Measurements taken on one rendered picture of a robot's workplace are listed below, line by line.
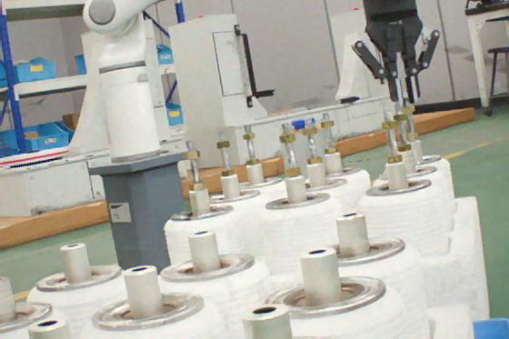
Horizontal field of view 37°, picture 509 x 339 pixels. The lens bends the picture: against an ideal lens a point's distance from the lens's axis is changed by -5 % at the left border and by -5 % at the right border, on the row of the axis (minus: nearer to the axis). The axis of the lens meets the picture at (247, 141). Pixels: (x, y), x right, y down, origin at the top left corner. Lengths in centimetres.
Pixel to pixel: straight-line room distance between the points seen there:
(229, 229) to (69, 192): 225
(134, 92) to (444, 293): 82
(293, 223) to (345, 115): 348
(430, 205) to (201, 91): 306
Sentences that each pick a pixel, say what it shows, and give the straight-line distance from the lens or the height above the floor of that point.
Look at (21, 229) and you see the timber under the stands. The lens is 295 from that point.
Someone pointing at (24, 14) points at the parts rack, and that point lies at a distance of 688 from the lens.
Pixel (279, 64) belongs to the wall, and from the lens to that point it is 787.
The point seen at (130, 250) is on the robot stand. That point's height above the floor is 14.
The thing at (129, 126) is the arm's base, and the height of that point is 36.
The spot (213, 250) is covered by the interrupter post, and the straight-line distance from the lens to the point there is 62.
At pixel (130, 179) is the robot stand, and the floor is 27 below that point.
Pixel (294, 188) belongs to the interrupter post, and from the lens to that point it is 91.
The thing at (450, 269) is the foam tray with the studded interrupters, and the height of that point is 17.
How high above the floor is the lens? 38
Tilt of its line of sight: 3 degrees down
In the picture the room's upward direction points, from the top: 10 degrees counter-clockwise
